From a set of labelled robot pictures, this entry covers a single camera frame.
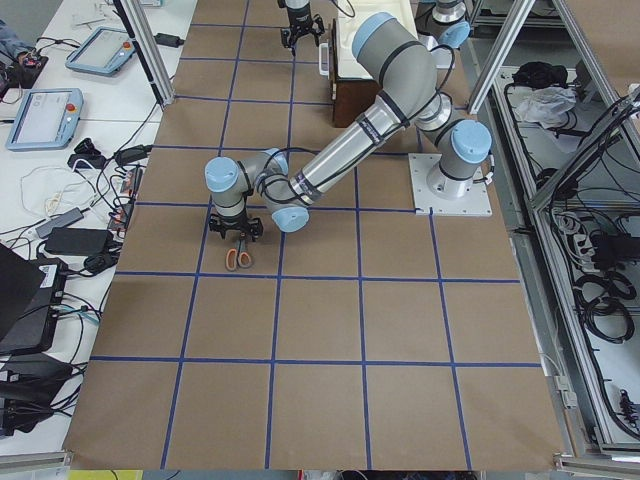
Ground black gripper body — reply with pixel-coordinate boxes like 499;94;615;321
280;14;325;50
208;212;263;242

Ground white drawer handle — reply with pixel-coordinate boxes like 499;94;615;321
318;42;331;78

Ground orange grey scissors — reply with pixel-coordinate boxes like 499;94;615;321
225;234;253;272

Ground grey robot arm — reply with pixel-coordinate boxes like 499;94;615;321
277;1;471;54
204;12;492;239

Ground dark wooden drawer cabinet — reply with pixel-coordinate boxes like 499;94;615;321
329;20;380;128

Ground white plastic tray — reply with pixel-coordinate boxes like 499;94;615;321
335;0;418;80

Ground black power adapter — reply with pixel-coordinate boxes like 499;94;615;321
44;227;113;256

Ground far blue teach pendant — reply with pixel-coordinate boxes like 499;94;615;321
65;26;135;77

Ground blue teach pendant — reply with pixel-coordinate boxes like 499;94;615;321
5;88;84;152
65;26;135;77

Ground near blue teach pendant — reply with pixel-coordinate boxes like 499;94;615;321
5;88;84;152

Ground crumpled white cloth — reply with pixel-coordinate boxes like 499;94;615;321
514;86;577;129

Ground aluminium frame post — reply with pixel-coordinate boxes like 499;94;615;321
113;0;175;109

